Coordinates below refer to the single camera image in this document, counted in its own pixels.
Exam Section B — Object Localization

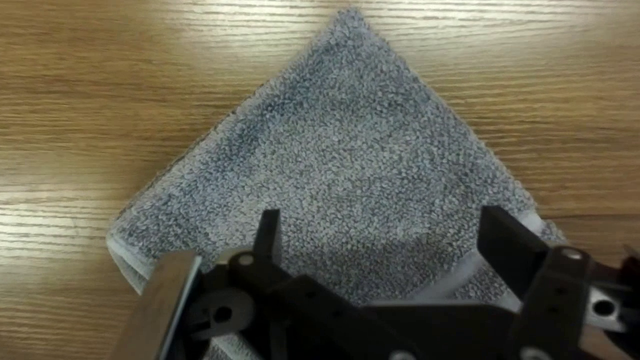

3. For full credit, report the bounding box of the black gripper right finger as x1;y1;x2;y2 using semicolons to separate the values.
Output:
476;203;596;316

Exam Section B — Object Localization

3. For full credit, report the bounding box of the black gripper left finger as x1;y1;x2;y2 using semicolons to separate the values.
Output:
227;207;355;321

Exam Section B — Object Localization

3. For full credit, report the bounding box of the grey towel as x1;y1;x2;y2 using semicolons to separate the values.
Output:
106;6;567;360

